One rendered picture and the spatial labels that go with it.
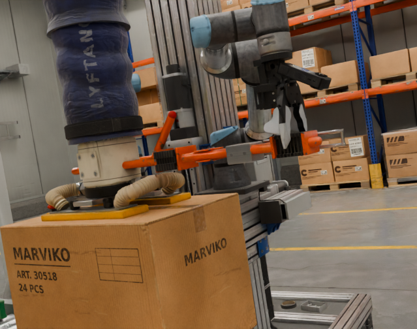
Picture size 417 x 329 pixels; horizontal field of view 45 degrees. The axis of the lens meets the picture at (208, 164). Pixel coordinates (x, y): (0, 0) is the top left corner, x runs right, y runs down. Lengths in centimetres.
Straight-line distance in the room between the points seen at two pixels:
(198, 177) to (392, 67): 659
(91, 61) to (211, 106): 85
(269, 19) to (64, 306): 92
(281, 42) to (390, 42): 871
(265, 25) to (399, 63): 735
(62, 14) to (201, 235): 70
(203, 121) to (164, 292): 109
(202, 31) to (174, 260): 55
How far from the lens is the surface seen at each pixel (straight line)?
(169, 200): 142
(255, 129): 185
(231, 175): 189
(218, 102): 220
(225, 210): 140
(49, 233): 143
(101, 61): 142
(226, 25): 122
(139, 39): 1232
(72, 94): 143
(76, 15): 144
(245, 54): 159
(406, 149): 838
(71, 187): 160
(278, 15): 114
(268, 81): 115
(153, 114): 1039
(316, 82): 109
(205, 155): 123
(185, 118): 211
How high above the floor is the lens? 125
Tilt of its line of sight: 3 degrees down
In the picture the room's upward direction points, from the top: 9 degrees counter-clockwise
